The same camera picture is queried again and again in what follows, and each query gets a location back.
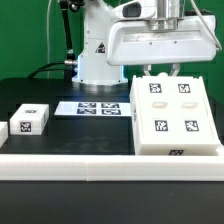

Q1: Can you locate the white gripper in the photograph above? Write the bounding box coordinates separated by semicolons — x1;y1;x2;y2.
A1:
106;0;216;76

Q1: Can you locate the white cabinet door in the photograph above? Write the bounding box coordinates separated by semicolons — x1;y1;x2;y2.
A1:
172;77;218;144
139;78;171;144

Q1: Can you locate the white cabinet body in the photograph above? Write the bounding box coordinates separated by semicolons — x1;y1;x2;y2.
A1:
130;76;221;156

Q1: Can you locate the white cabinet top block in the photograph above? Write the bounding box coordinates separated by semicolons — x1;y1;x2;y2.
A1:
10;104;49;135

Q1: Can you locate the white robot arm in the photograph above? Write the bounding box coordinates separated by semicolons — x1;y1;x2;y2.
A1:
74;0;221;86

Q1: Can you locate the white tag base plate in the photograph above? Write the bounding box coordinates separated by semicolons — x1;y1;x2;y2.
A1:
55;101;131;117

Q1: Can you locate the black cable bundle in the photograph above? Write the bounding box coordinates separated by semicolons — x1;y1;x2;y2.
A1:
27;61;68;80

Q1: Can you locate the white u-shaped wall fence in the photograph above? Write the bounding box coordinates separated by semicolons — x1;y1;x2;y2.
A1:
0;119;224;181

